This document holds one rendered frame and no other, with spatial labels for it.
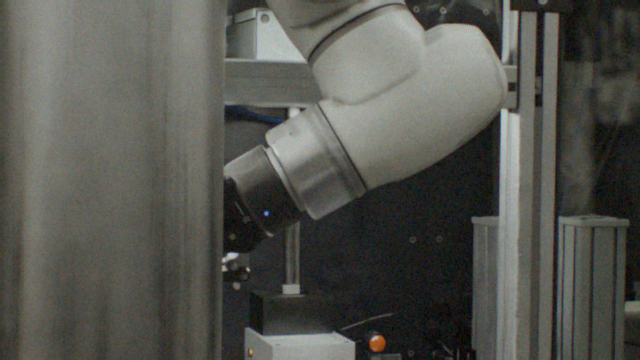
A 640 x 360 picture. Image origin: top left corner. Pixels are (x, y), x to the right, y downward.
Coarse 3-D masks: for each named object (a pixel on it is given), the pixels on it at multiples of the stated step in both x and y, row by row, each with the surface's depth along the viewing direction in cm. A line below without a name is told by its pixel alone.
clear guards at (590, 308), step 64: (256, 0) 122; (448, 0) 128; (576, 0) 132; (256, 64) 122; (512, 64) 130; (576, 64) 132; (576, 128) 133; (576, 192) 133; (576, 256) 133; (576, 320) 134
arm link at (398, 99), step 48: (336, 48) 106; (384, 48) 105; (432, 48) 105; (480, 48) 105; (336, 96) 106; (384, 96) 104; (432, 96) 104; (480, 96) 105; (384, 144) 104; (432, 144) 105
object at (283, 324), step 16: (288, 112) 144; (288, 240) 145; (288, 256) 145; (288, 272) 145; (288, 288) 145; (256, 304) 145; (272, 304) 142; (288, 304) 143; (304, 304) 144; (320, 304) 144; (256, 320) 145; (272, 320) 142; (288, 320) 143; (304, 320) 144; (320, 320) 144
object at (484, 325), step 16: (224, 112) 162; (240, 112) 162; (480, 224) 154; (496, 224) 150; (480, 240) 154; (496, 240) 150; (480, 256) 154; (496, 256) 150; (480, 272) 154; (496, 272) 151; (480, 288) 155; (496, 288) 150; (480, 304) 155; (496, 304) 150; (448, 320) 174; (464, 320) 161; (480, 320) 155; (496, 320) 150; (464, 336) 159; (480, 336) 155; (496, 336) 150; (448, 352) 173; (464, 352) 158; (480, 352) 155; (496, 352) 150
